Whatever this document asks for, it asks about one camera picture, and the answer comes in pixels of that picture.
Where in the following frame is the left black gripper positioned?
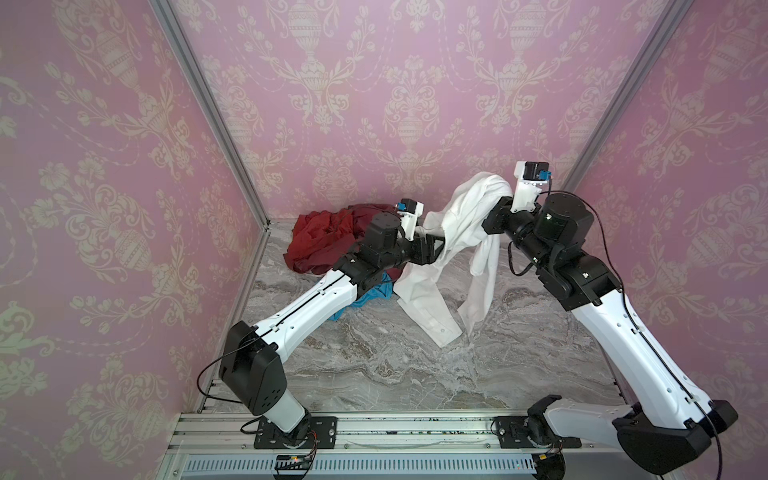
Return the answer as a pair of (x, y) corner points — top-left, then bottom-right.
(379, 230), (449, 271)

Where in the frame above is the white shirt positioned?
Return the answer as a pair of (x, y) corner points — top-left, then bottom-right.
(394, 172), (512, 348)

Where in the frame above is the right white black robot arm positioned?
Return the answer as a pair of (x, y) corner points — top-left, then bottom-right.
(482, 191), (738, 476)

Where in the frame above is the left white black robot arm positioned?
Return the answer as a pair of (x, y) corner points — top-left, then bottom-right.
(219, 199), (444, 442)

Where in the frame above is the teal blue cloth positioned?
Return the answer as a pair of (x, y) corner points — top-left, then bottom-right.
(330, 272), (393, 321)

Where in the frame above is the dark maroon cloth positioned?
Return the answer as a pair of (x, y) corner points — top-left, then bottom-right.
(347, 210), (402, 273)

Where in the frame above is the red cloth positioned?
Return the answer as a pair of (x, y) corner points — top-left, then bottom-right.
(283, 209), (356, 275)

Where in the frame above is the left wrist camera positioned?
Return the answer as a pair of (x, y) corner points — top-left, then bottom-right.
(395, 198), (424, 241)

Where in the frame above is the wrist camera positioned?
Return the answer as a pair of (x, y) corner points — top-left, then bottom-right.
(511, 161), (551, 213)
(395, 198), (424, 241)

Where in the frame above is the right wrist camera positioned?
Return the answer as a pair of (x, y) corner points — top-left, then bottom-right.
(511, 161), (551, 213)

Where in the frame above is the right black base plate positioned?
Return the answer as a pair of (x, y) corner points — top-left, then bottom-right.
(491, 416), (582, 450)

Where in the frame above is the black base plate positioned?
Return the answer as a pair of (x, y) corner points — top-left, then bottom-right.
(491, 416), (582, 450)
(254, 414), (338, 450)

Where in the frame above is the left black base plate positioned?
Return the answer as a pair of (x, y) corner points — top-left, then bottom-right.
(254, 414), (338, 450)

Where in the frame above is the small electronics board with wires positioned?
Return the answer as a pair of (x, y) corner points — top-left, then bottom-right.
(275, 454), (315, 475)

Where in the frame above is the right aluminium corner post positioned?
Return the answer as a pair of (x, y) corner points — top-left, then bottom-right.
(560, 0), (693, 191)

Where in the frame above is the aluminium corner post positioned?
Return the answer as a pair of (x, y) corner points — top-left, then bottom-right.
(560, 0), (693, 191)
(149, 0), (270, 230)

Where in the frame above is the aluminium front rail frame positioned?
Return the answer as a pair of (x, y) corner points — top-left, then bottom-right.
(156, 410), (651, 479)

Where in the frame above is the left aluminium corner post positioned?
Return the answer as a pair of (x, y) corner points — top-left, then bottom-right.
(149, 0), (270, 230)

